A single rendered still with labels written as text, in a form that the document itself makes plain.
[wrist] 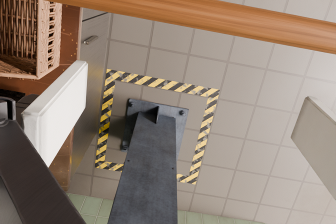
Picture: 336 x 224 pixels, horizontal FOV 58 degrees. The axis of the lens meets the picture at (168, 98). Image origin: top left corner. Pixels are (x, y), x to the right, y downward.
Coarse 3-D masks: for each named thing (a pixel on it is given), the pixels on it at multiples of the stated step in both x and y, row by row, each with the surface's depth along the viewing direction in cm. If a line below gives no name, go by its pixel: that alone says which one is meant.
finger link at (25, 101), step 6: (24, 96) 14; (30, 96) 14; (36, 96) 14; (18, 102) 13; (24, 102) 13; (30, 102) 13; (18, 108) 13; (24, 108) 13; (18, 114) 12; (18, 120) 12
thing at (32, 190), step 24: (0, 96) 11; (0, 120) 10; (0, 144) 9; (24, 144) 10; (0, 168) 8; (24, 168) 9; (48, 168) 9; (0, 192) 9; (24, 192) 8; (48, 192) 8; (0, 216) 9; (24, 216) 7; (48, 216) 7; (72, 216) 7
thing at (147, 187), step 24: (120, 72) 155; (216, 96) 158; (144, 120) 151; (168, 120) 157; (144, 144) 128; (168, 144) 132; (120, 168) 174; (144, 168) 112; (168, 168) 115; (192, 168) 173; (120, 192) 97; (144, 192) 99; (168, 192) 101; (120, 216) 87; (144, 216) 89; (168, 216) 91
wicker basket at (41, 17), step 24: (0, 0) 87; (24, 0) 87; (0, 24) 90; (24, 24) 89; (48, 24) 81; (0, 48) 92; (24, 48) 92; (48, 48) 84; (0, 72) 77; (24, 72) 81; (48, 72) 86
